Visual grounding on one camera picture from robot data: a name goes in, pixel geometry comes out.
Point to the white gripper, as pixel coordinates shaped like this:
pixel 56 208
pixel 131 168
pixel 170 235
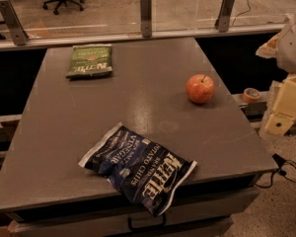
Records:
pixel 292 48

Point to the red apple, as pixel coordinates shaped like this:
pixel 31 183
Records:
pixel 199 88

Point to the blue vinegar chip bag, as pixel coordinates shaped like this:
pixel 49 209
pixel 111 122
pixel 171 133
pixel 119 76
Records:
pixel 144 171

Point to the green jalapeno chip bag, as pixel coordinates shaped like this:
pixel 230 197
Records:
pixel 91 60

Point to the orange tape roll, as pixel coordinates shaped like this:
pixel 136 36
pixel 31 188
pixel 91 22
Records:
pixel 251 95

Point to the glass barrier panel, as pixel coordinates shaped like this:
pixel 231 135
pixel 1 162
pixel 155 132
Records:
pixel 117 17

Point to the right metal rail bracket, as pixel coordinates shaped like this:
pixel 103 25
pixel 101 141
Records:
pixel 223 21

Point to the metal rail bracket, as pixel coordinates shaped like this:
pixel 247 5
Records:
pixel 18 34
pixel 223 21
pixel 146 18

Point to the middle metal rail bracket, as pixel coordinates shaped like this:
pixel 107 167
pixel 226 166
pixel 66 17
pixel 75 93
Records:
pixel 146 18

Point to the black drawer handle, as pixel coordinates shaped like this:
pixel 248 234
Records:
pixel 142 224

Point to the left metal rail bracket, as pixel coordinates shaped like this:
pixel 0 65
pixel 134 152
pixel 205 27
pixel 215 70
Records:
pixel 18 34

